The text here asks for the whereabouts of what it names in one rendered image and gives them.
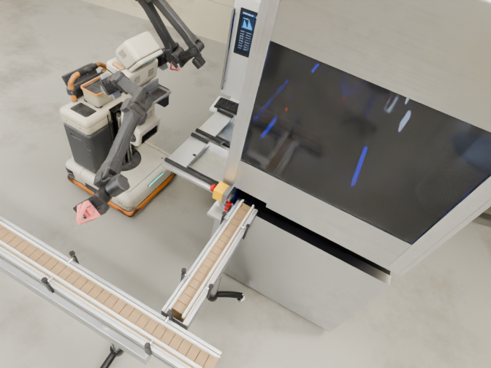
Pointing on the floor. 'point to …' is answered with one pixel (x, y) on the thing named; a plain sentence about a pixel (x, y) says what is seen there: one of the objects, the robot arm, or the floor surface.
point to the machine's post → (250, 90)
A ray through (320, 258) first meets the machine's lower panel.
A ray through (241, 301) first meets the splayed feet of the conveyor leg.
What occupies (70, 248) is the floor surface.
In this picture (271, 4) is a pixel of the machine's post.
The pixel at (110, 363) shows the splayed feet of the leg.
